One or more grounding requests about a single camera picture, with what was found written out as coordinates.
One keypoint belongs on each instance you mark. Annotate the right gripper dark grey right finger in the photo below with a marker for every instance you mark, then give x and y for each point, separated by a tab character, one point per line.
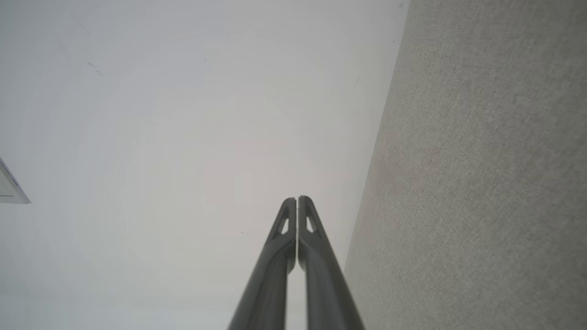
325	284

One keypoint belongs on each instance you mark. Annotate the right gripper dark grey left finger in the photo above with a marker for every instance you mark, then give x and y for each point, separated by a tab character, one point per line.
270	284

